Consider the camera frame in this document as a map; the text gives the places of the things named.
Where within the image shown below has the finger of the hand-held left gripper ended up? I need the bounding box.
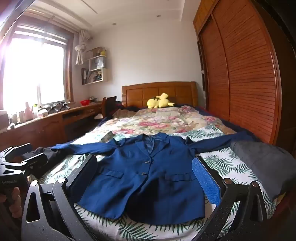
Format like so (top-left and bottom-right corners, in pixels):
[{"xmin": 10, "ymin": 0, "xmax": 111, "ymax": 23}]
[
  {"xmin": 14, "ymin": 153, "xmax": 48, "ymax": 173},
  {"xmin": 0, "ymin": 143, "xmax": 32, "ymax": 160}
]

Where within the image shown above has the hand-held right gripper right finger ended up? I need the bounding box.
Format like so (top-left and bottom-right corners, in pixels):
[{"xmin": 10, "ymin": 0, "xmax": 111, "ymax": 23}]
[{"xmin": 191, "ymin": 156, "xmax": 269, "ymax": 241}]

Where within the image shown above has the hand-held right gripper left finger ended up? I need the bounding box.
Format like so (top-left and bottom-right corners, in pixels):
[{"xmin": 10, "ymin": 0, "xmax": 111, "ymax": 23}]
[{"xmin": 21, "ymin": 154, "xmax": 99, "ymax": 241}]

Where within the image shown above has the blue suit jacket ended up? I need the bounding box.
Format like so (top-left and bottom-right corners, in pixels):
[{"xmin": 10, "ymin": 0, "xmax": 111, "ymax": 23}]
[{"xmin": 51, "ymin": 133, "xmax": 257, "ymax": 226}]

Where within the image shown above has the person's left hand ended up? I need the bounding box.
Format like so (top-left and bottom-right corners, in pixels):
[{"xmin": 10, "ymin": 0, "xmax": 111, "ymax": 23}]
[{"xmin": 0, "ymin": 187, "xmax": 24, "ymax": 217}]

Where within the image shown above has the black garment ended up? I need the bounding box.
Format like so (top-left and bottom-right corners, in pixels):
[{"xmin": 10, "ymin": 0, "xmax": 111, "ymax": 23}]
[{"xmin": 30, "ymin": 147, "xmax": 70, "ymax": 179}]

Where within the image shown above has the leaf print bed sheet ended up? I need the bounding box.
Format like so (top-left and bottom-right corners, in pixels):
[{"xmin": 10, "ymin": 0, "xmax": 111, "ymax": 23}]
[{"xmin": 38, "ymin": 128, "xmax": 278, "ymax": 241}]

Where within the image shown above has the wooden desk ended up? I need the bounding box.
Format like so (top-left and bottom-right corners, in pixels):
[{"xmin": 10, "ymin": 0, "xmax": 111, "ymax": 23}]
[{"xmin": 0, "ymin": 102, "xmax": 103, "ymax": 153}]

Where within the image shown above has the black metal device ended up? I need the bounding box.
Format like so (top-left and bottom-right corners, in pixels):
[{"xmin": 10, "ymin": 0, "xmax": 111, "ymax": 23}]
[{"xmin": 47, "ymin": 102, "xmax": 71, "ymax": 114}]

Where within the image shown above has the grey cloth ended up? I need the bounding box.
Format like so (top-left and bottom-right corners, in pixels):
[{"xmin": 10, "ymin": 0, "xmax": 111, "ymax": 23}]
[{"xmin": 230, "ymin": 141, "xmax": 296, "ymax": 201}]

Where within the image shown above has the wooden chair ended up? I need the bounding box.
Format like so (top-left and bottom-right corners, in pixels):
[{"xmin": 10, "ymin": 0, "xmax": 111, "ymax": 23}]
[{"xmin": 102, "ymin": 96, "xmax": 123, "ymax": 118}]

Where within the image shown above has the floral quilt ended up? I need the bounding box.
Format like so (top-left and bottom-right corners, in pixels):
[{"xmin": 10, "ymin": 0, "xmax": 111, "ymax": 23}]
[{"xmin": 89, "ymin": 105, "xmax": 232, "ymax": 142}]

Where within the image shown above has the wooden framed window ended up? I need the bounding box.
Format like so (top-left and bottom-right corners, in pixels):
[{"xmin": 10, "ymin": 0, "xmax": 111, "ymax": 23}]
[{"xmin": 0, "ymin": 22, "xmax": 75, "ymax": 109}]

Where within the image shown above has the yellow plush toy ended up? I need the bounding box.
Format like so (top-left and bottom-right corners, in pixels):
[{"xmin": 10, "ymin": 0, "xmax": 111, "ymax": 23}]
[{"xmin": 147, "ymin": 93, "xmax": 175, "ymax": 109}]

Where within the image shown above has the wooden bed headboard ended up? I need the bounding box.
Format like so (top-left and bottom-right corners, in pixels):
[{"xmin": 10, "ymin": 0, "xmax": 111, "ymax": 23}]
[{"xmin": 122, "ymin": 81, "xmax": 199, "ymax": 109}]

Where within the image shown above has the tied cream curtain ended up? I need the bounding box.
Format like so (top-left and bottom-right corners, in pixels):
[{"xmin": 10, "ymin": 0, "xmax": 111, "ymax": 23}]
[{"xmin": 74, "ymin": 30, "xmax": 93, "ymax": 65}]

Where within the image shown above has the wooden slatted wardrobe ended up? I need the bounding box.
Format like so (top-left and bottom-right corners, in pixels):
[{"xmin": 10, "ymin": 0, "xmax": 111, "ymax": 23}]
[{"xmin": 193, "ymin": 0, "xmax": 296, "ymax": 151}]

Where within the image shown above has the white wall shelf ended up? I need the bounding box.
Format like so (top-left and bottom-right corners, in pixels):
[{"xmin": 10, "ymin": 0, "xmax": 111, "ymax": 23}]
[{"xmin": 81, "ymin": 46, "xmax": 109, "ymax": 85}]

